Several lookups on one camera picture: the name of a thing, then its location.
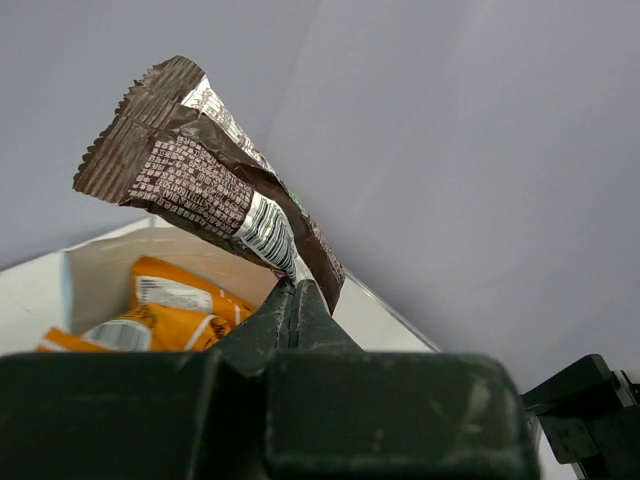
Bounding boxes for light blue paper bag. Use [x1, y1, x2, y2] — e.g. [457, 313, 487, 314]
[59, 215, 281, 351]

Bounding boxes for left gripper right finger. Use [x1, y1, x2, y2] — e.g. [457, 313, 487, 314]
[264, 281, 540, 479]

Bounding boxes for brown chocolate bar wrapper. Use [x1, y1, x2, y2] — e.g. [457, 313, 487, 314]
[73, 56, 345, 311]

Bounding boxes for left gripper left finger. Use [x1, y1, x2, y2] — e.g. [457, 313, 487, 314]
[1, 280, 294, 479]

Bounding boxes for orange chips bag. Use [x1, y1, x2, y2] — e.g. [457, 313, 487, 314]
[36, 256, 255, 353]

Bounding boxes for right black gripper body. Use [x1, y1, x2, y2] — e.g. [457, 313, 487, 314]
[521, 354, 639, 479]

